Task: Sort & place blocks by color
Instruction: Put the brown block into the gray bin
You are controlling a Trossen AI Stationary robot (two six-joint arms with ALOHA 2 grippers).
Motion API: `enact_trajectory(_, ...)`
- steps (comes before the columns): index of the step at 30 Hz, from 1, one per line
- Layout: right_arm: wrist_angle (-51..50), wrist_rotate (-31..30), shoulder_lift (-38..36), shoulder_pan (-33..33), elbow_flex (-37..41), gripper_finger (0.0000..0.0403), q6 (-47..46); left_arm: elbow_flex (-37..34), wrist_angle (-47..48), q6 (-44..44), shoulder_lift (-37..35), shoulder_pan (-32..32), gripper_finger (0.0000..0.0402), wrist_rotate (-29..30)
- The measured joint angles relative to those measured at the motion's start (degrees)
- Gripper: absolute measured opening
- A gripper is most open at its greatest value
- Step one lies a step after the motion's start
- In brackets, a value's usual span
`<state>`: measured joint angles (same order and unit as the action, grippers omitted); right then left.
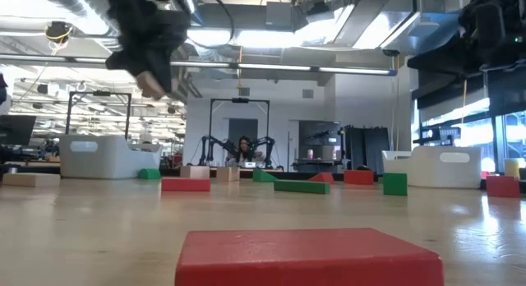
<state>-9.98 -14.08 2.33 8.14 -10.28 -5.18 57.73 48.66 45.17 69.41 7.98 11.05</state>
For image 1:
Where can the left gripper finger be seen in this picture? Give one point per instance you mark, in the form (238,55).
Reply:
(160,66)
(125,62)

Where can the green cube block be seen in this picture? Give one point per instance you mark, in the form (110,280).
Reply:
(395,184)

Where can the long ceiling light bar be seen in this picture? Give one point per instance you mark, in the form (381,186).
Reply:
(271,67)

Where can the black background robot arm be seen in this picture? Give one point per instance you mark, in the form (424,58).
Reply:
(204,150)
(269,148)

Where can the dark grey door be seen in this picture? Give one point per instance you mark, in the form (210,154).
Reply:
(242,127)

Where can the black security camera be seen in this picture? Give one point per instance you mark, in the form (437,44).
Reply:
(390,53)

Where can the grey ceiling box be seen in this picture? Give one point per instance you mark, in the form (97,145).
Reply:
(278,15)

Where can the black gantry frame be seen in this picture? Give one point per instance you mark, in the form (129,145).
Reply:
(101,93)
(239,100)

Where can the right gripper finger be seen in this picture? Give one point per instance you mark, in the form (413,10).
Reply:
(444,58)

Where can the black shelf cabinet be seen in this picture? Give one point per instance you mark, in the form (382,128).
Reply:
(320,134)

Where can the black table frame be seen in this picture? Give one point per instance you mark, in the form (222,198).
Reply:
(292,175)

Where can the white plastic bin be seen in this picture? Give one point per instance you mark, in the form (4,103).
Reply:
(435,171)
(107,162)

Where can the long green rectangular block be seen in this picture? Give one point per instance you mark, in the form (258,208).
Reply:
(302,187)

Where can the grey wall vent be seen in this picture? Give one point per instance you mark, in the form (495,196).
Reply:
(244,91)
(307,93)

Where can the green wedge block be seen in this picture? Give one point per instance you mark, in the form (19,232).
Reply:
(263,177)

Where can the black curtain panels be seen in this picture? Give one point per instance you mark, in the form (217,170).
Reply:
(370,150)

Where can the natural wood block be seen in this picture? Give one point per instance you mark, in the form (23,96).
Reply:
(195,172)
(149,85)
(30,180)
(227,173)

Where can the red rectangular block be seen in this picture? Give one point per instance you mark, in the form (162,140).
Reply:
(358,177)
(308,257)
(502,187)

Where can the red wedge block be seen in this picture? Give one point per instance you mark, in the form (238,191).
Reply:
(324,178)

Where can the long red block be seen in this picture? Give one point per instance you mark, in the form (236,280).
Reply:
(185,185)

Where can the person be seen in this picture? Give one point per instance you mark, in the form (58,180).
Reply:
(244,146)

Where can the yellow cylinder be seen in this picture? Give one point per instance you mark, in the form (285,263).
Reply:
(512,167)

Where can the dark computer monitor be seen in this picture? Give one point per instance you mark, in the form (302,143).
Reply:
(16,130)

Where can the background wooden table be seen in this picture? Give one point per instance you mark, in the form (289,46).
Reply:
(267,169)

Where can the green half-cylinder block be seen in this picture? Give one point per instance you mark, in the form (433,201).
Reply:
(149,175)

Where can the rectangular silver air duct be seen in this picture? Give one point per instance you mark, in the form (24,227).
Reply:
(370,23)

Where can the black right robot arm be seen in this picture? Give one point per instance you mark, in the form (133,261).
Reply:
(517,23)

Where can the pink can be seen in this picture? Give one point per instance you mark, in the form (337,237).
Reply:
(310,154)

